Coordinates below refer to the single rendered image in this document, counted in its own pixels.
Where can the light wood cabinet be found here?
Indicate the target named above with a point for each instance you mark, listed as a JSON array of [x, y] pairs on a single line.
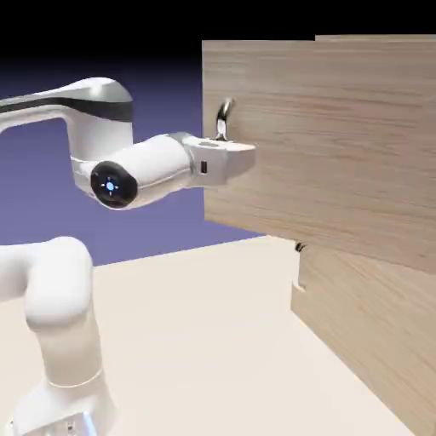
[[374, 170]]

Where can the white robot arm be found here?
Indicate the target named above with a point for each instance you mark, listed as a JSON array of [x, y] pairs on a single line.
[[150, 167]]

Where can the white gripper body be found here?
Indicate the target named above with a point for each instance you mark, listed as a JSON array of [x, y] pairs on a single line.
[[235, 163]]

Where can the light wood lower door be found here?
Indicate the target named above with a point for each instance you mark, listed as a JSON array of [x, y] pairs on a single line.
[[374, 333]]

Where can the light wood cabinet door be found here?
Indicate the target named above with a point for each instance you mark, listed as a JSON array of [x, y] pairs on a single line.
[[323, 143]]

